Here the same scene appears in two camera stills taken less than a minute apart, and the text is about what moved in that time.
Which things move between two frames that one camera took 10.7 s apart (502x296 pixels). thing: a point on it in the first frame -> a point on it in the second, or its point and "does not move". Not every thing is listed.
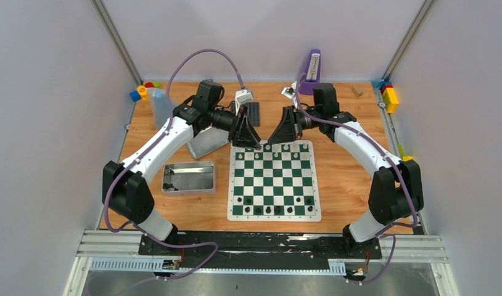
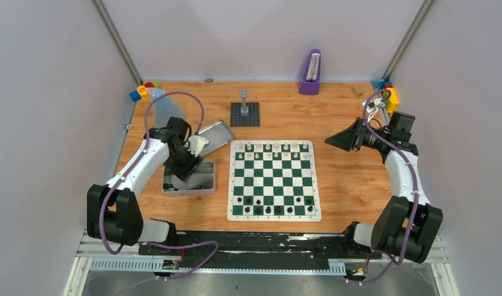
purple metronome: [312, 81] does not move
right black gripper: [289, 129] -> [351, 137]
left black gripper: [238, 124] -> [181, 161]
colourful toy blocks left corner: [141, 92] does not move
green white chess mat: [277, 182] does not move
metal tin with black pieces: [189, 178] does not move
